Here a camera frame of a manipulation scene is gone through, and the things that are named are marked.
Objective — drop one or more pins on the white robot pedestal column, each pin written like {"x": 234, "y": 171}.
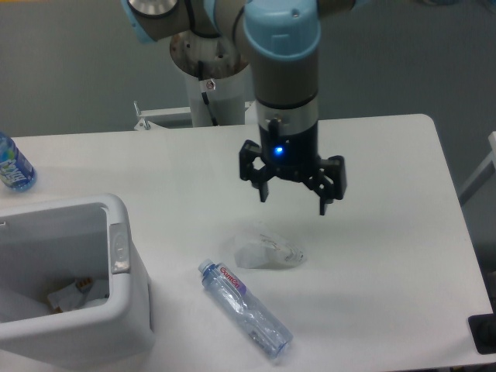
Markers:
{"x": 214, "y": 73}

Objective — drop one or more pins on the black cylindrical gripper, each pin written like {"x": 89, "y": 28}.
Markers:
{"x": 293, "y": 157}

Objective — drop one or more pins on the white frame at right edge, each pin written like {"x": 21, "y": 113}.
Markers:
{"x": 481, "y": 175}

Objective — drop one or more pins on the white plastic trash can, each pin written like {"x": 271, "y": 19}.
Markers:
{"x": 48, "y": 245}

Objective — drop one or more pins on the clear plastic bottle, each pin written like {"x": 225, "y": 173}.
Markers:
{"x": 253, "y": 318}

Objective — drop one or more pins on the blue labelled water bottle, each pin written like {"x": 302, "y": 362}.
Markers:
{"x": 17, "y": 173}

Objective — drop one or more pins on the black device at table edge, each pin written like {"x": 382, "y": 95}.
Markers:
{"x": 482, "y": 328}

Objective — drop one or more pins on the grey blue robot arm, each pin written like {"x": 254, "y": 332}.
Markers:
{"x": 278, "y": 41}

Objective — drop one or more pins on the white metal bracket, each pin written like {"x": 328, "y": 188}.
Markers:
{"x": 165, "y": 118}

